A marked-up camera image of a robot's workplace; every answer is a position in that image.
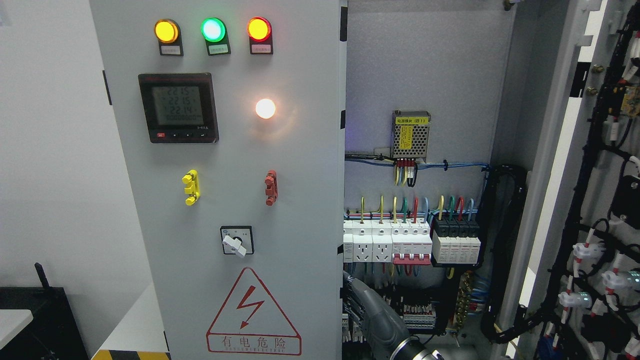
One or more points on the dark grey robot hand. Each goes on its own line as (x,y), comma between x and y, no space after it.
(380,324)

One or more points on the grey cabinet door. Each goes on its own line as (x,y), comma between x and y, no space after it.
(296,240)
(558,55)

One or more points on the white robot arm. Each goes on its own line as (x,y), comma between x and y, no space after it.
(412,349)

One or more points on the lower relay terminal row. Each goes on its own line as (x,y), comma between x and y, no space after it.
(417,307)

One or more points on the white socket breaker row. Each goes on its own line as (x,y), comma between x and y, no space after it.
(398,243)

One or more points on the brass ground bus bar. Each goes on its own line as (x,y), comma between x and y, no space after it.
(463,297)

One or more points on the black surge protector module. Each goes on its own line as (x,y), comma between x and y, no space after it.
(455,241)

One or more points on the red electric hazard warning sticker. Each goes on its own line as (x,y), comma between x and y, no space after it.
(251,321)

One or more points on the metal mesh power supply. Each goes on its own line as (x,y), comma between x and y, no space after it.
(411,130)

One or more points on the white glowing indicator light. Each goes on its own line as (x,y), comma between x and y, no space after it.
(265,108)

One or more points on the black digital power meter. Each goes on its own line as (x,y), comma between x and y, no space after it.
(179,107)

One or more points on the red indicator light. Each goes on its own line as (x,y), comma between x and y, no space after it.
(259,31)

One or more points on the black box at left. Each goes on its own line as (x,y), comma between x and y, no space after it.
(52,334)

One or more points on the green indicator light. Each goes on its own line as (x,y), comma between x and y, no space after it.
(214,32)

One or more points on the yellow indicator light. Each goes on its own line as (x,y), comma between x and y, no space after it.
(169,39)

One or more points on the white rotary selector switch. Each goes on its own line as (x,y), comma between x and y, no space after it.
(237,240)

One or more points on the red terminal post block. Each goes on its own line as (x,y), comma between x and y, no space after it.
(271,188)

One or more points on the yellow terminal post block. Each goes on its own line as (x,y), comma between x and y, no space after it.
(191,189)

